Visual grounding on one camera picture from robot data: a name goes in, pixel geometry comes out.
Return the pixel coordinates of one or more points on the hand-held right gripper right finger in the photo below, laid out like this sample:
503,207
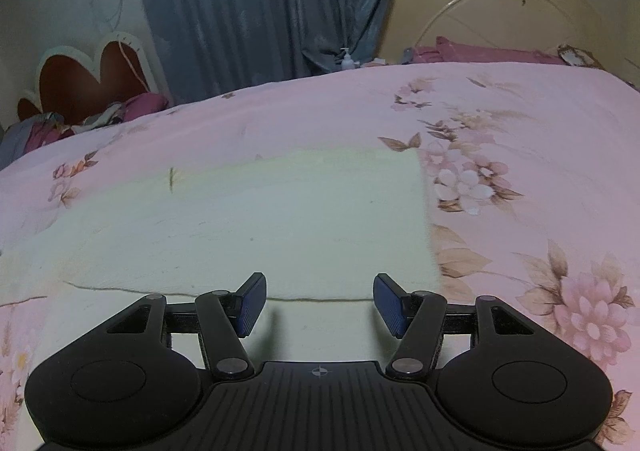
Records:
389,303

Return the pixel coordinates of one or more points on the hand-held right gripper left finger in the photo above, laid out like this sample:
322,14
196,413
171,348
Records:
251,303

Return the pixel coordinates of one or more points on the pale green knitted garment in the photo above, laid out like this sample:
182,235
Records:
280,226

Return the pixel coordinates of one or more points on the crumpled colourful clothes heap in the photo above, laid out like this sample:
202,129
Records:
100,118

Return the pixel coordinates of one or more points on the pink floral bedsheet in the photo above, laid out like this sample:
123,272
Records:
525,171

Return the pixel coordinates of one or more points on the white pump bottle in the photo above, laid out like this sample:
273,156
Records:
347,60

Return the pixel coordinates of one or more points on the pink pillow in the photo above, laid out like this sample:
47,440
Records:
480,53

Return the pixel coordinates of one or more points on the red heart-shaped headboard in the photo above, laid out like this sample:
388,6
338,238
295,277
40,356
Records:
75,86

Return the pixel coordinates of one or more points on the blue grey curtain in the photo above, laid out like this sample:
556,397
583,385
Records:
270,6

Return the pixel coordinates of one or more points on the white brown patterned pillow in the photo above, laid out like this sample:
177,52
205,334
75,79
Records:
577,56

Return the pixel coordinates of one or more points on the cream curved headboard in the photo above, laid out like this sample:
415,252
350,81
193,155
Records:
500,6

